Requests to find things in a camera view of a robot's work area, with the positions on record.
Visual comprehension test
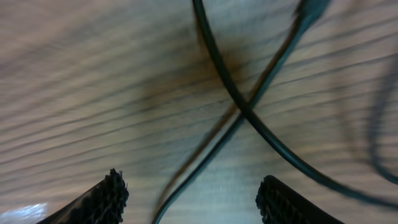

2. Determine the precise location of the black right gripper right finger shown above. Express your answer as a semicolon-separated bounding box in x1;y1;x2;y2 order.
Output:
256;175;343;224

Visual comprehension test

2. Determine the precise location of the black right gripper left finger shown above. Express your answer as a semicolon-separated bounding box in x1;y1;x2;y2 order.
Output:
37;169;129;224

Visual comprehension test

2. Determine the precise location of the black USB charging cable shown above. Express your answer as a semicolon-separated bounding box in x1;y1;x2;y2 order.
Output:
151;0;398;224

